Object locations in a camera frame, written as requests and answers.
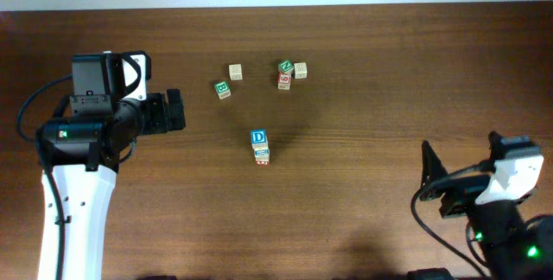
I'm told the number 2 blue block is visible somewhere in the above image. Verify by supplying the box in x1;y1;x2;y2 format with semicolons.
254;148;270;157

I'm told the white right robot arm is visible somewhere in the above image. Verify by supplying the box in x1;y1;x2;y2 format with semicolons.
410;131;552;279

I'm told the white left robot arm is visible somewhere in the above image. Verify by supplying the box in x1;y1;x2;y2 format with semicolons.
35;51;186;279

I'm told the green B wooden block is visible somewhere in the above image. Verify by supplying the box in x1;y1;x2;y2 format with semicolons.
214;80;232;99

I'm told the plain E wooden block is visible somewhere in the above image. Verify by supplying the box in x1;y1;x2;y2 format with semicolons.
229;64;243;80

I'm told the red 6 wooden block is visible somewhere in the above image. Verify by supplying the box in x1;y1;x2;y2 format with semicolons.
277;73;292;90

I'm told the green N wooden block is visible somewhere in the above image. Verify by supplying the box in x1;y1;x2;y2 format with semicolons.
277;60;295;75

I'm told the plain butterfly wooden block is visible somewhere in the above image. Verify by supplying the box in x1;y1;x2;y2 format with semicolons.
294;62;308;79

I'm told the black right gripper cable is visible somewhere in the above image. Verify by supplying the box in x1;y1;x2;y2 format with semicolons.
409;162;496;279

